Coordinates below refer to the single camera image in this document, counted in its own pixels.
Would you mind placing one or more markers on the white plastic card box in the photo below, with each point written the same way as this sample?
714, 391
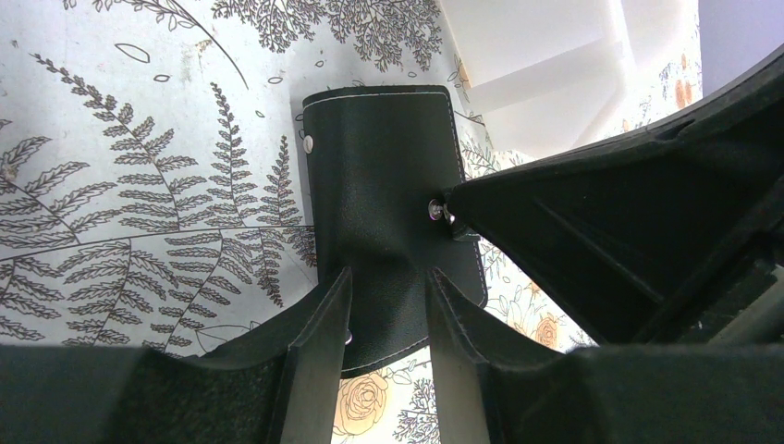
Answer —
548, 76

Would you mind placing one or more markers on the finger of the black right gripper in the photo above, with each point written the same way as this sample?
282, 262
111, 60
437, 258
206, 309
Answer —
669, 233

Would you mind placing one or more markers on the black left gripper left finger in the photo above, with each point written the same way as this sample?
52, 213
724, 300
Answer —
274, 384

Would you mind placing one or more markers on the black leather card holder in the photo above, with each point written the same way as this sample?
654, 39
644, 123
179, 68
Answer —
380, 157

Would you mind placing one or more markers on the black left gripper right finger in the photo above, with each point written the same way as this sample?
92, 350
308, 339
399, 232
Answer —
494, 385

